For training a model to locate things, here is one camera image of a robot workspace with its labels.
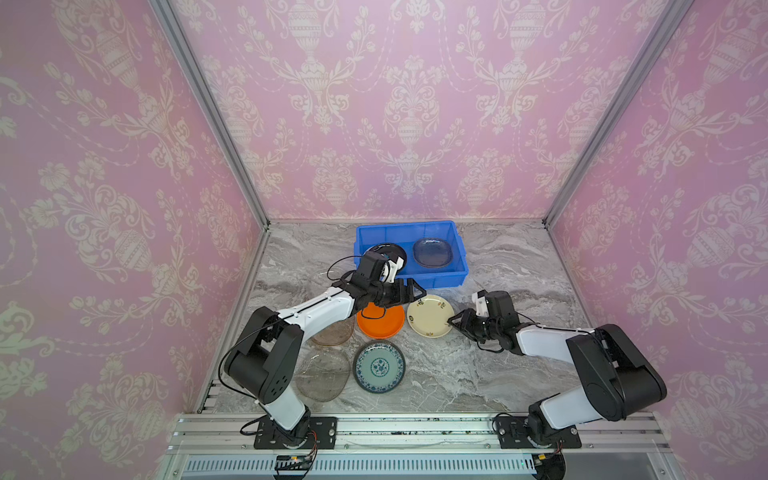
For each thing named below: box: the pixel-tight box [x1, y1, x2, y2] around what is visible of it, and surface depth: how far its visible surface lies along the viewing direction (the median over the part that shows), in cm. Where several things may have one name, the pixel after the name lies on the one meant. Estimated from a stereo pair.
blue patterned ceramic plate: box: [353, 340, 406, 394], surface depth 87 cm
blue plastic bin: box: [354, 220, 469, 289], surface depth 111 cm
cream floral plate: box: [407, 294, 455, 339], surface depth 96 cm
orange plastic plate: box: [357, 302, 405, 339], surface depth 93 cm
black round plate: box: [363, 243, 407, 266], surface depth 108 cm
